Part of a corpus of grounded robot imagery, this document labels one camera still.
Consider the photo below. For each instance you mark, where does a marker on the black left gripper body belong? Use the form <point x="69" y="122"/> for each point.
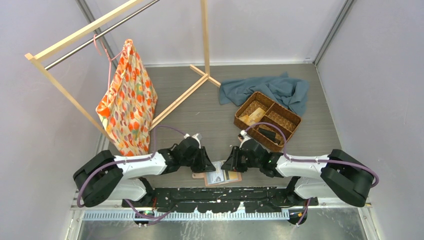
<point x="197" y="162"/>

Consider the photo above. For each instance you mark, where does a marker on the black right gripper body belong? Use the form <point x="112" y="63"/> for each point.
<point x="241" y="161"/>

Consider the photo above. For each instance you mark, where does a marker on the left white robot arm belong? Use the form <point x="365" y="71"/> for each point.
<point x="112" y="177"/>

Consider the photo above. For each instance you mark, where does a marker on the yellow credit card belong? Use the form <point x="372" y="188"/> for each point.
<point x="230" y="176"/>
<point x="255" y="116"/>

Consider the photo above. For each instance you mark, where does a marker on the blue-grey crumpled cloth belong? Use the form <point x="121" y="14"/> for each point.
<point x="291" y="93"/>

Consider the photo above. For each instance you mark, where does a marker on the orange credit card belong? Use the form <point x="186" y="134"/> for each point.
<point x="245" y="119"/>

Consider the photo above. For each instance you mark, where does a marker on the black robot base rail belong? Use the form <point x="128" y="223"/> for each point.
<point x="267" y="199"/>

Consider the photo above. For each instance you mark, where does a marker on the woven wicker divided basket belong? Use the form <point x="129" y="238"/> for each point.
<point x="277" y="119"/>

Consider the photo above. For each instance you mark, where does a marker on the orange floral hanging garment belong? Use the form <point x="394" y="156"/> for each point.
<point x="127" y="109"/>

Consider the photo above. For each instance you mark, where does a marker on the pink clothes hanger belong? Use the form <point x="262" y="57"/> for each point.
<point x="109" y="58"/>

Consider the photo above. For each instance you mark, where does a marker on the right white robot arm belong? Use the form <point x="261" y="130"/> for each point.
<point x="327" y="176"/>

